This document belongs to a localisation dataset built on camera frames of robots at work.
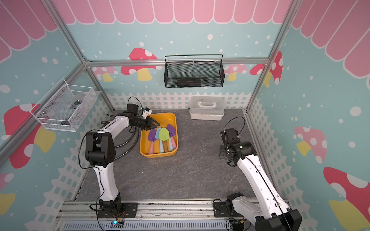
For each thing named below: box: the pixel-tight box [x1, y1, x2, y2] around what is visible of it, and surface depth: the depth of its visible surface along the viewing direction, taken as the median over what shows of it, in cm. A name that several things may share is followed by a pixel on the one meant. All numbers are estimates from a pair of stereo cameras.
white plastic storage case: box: [189, 96, 225, 121], surface depth 111 cm
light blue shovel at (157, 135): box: [155, 127, 165, 154], surface depth 101 cm
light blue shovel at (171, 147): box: [169, 138, 174, 151], surface depth 98 cm
